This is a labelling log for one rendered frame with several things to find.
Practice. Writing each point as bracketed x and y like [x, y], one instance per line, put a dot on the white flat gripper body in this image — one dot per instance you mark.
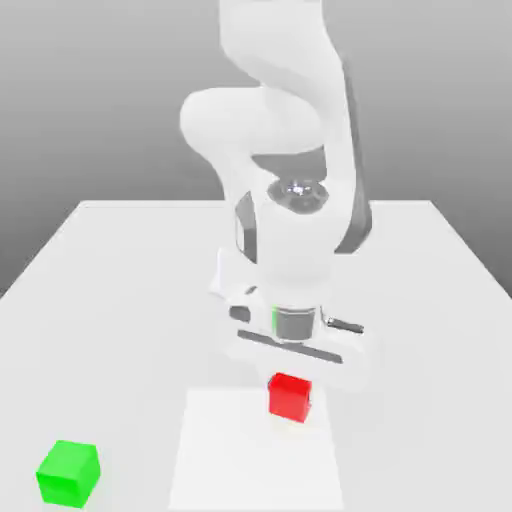
[296, 360]

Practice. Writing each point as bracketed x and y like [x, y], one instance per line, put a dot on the small red cube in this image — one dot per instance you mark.
[288, 398]

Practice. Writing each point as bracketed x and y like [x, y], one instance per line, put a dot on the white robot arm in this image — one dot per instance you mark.
[288, 120]

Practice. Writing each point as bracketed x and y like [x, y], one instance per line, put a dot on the small green cube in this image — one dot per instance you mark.
[68, 474]

